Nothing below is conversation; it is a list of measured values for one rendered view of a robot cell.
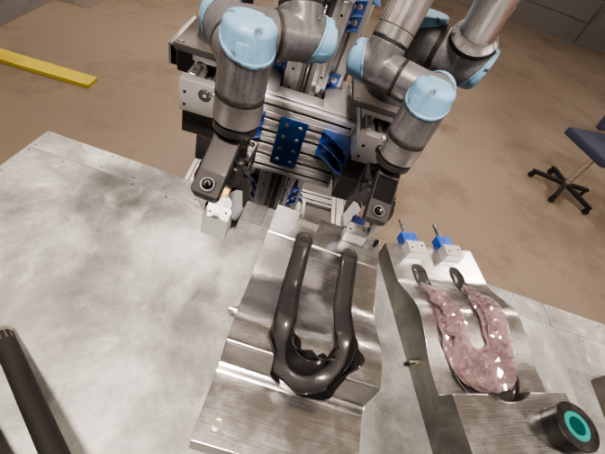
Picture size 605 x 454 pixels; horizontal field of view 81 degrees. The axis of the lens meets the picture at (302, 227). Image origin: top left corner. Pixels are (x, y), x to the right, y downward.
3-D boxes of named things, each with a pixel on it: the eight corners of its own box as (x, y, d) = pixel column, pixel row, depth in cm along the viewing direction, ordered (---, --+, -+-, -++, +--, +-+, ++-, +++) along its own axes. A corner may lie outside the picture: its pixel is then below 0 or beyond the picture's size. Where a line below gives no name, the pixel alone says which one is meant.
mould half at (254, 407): (270, 228, 91) (282, 190, 81) (365, 261, 93) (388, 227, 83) (188, 448, 56) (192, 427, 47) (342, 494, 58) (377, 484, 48)
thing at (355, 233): (345, 207, 93) (352, 193, 89) (363, 213, 93) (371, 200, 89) (338, 245, 84) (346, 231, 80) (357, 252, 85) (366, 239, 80)
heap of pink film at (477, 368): (410, 281, 84) (428, 262, 79) (474, 286, 89) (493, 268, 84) (450, 397, 68) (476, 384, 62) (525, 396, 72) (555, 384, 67)
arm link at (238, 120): (257, 116, 51) (202, 96, 51) (251, 141, 55) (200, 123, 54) (269, 94, 57) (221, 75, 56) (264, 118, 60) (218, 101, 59)
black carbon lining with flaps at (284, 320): (293, 235, 82) (305, 207, 75) (359, 258, 83) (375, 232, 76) (248, 386, 58) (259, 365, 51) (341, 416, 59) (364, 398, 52)
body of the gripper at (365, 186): (387, 192, 82) (412, 149, 74) (385, 216, 76) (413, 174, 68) (356, 180, 82) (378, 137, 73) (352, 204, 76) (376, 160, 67)
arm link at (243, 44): (269, 7, 50) (290, 35, 45) (256, 80, 58) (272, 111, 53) (213, -3, 47) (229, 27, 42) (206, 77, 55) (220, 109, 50)
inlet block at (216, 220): (222, 192, 80) (225, 174, 77) (244, 199, 81) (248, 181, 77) (200, 231, 71) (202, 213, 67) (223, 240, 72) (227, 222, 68)
